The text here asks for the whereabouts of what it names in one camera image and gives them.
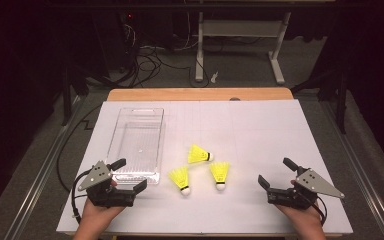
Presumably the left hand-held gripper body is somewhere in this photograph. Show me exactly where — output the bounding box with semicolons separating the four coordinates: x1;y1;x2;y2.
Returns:
77;160;138;208

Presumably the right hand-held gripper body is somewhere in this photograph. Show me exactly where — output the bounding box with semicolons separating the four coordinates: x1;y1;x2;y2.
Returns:
266;166;346;212

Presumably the clear plastic container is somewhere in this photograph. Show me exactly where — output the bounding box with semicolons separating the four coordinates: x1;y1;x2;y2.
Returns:
105;107;165;185

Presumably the yellow shuttlecock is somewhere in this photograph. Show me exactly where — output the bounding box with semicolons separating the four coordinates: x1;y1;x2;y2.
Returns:
187;143;215;165
168;165;192;197
209;161;231;192

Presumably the person's right hand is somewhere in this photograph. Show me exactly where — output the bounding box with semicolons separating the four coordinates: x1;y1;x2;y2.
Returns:
274;179;325;232

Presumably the person's left hand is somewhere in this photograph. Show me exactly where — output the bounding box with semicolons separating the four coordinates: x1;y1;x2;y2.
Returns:
79;179;126;232

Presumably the white board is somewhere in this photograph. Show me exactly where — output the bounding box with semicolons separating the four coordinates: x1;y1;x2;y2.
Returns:
55;99;354;235

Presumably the black metal stand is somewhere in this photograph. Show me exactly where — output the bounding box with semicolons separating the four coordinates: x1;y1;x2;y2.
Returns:
61;64;91;127
291;66;349;134

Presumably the wooden table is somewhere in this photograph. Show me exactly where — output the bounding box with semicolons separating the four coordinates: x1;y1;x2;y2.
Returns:
64;87;344;240

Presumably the dark computer tower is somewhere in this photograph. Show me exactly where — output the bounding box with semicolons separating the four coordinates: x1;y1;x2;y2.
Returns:
93;9;141;73

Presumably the right hand-held gripper cable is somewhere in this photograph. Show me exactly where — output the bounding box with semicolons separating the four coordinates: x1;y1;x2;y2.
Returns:
308;196;329;227

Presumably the hand-held gripper cable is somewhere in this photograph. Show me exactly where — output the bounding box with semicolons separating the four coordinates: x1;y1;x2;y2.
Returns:
308;196;329;227
70;169;93;225

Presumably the left hand-held gripper cable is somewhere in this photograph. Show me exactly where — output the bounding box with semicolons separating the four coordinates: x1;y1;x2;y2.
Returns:
70;169;93;225

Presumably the long black cable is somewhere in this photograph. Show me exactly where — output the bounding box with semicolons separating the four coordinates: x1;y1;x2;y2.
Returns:
56;103;104;194

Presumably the aluminium rail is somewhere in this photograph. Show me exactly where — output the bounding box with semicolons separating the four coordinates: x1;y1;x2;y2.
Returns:
3;96;84;240
319;99;384;240

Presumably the tangle of black cables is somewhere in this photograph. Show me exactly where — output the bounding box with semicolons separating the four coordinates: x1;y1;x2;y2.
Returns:
123;23;211;89

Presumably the white metal desk frame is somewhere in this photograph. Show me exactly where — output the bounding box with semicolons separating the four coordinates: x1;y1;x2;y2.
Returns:
194;11;293;85

